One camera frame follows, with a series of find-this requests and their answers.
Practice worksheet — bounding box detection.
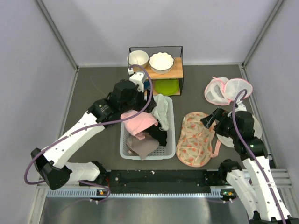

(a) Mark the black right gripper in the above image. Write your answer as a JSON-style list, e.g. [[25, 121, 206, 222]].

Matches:
[[200, 106, 239, 139]]

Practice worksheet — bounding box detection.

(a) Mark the pink bra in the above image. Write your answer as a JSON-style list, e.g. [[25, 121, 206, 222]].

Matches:
[[123, 112, 158, 140]]

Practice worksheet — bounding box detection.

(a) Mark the white bra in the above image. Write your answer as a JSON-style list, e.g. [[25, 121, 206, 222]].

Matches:
[[152, 94, 169, 131]]

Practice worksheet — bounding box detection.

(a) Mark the white mesh laundry bag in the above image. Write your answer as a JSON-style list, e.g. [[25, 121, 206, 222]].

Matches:
[[216, 111, 262, 148]]

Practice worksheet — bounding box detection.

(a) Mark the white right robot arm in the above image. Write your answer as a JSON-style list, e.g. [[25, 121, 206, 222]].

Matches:
[[200, 108, 299, 224]]

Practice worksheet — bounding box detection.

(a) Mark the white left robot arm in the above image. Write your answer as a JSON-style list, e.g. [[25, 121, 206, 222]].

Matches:
[[31, 79, 153, 190]]

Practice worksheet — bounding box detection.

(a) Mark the pink trimmed mesh laundry bag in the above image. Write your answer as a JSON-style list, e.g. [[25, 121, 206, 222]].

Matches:
[[204, 77, 253, 106]]

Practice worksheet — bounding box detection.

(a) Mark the tulip print mesh bra bag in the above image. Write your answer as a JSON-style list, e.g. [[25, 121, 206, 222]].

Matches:
[[176, 112, 221, 168]]

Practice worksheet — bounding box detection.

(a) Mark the beige bra in basket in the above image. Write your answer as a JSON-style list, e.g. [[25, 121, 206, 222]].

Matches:
[[126, 133, 159, 160]]

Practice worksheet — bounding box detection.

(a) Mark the white plastic laundry basket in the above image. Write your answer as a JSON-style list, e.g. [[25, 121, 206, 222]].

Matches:
[[119, 94, 176, 161]]

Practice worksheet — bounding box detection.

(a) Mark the blue mug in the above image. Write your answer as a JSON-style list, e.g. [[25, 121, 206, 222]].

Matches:
[[144, 80, 153, 91]]

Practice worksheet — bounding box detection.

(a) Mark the green plastic plate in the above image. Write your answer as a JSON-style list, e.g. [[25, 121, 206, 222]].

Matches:
[[155, 79, 180, 96]]

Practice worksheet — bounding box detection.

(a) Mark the black garment in basket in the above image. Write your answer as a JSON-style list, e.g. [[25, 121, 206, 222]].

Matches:
[[146, 123, 168, 147]]

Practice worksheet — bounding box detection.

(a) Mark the white scalloped bowl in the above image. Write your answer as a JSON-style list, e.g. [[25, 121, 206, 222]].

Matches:
[[149, 52, 175, 74]]

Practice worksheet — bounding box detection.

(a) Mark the cream round bowl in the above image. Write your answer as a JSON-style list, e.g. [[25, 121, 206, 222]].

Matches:
[[127, 50, 149, 68]]

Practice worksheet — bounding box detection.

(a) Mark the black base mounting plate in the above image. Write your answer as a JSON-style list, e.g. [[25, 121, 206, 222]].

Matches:
[[93, 169, 228, 193]]

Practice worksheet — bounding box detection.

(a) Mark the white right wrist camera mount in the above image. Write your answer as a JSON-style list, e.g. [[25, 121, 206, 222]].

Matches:
[[235, 100, 247, 112]]

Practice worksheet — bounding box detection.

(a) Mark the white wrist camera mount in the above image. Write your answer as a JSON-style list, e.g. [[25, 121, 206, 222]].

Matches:
[[128, 68, 146, 92], [235, 100, 247, 112]]

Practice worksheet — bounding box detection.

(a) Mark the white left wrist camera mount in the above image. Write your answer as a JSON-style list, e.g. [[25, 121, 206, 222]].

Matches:
[[128, 68, 146, 92]]

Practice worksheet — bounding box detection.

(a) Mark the black wire wooden shelf rack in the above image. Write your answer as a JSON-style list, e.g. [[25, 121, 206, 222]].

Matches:
[[129, 46, 184, 96]]

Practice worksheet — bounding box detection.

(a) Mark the grey slotted cable duct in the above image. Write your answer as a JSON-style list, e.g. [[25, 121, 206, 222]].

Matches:
[[46, 187, 234, 199]]

